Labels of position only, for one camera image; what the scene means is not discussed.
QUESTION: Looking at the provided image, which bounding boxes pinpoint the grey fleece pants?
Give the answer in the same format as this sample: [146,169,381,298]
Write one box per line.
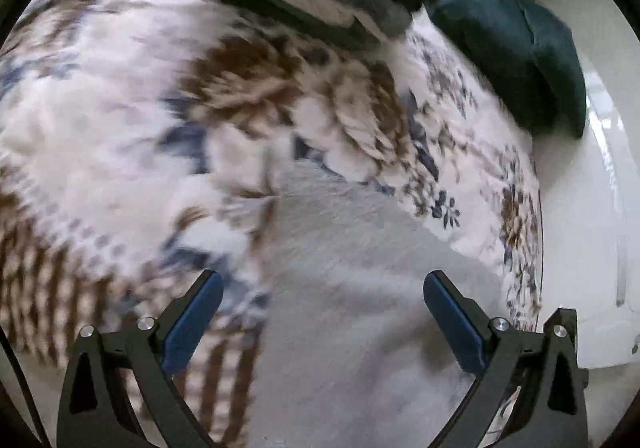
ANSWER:
[248,161,503,447]

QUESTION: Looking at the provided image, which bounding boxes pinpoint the white bed headboard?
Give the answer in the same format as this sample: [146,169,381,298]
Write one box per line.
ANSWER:
[534,0,639,369]

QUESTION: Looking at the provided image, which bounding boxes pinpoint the floral bed blanket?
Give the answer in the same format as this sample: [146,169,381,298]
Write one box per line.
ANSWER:
[1,0,540,447]

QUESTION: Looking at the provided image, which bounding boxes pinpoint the dark teal front pillow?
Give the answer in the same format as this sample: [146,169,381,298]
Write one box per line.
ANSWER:
[423,0,587,139]

